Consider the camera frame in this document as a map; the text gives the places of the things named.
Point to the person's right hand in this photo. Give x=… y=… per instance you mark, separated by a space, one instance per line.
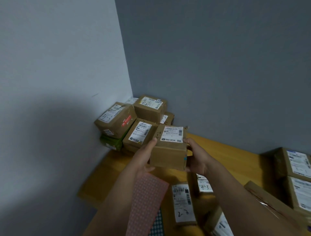
x=199 y=158

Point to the person's right forearm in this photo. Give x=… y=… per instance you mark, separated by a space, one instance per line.
x=247 y=204

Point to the small tall box white labels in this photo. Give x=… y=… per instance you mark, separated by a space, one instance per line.
x=183 y=204

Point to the pink dot sticker sheet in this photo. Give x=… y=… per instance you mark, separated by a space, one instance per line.
x=145 y=201

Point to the box marked 5-3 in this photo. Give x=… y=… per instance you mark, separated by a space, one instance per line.
x=114 y=121

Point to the box with black KARRIE band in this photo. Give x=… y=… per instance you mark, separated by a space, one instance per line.
x=168 y=119

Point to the small cardboard parcel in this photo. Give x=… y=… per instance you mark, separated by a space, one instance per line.
x=131 y=100
x=204 y=184
x=301 y=194
x=296 y=163

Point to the teal sticker sheet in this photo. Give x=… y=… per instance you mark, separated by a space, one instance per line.
x=158 y=223

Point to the person's left forearm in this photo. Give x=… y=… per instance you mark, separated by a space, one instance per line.
x=111 y=206

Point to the person's left hand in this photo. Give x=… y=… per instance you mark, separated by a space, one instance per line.
x=143 y=160

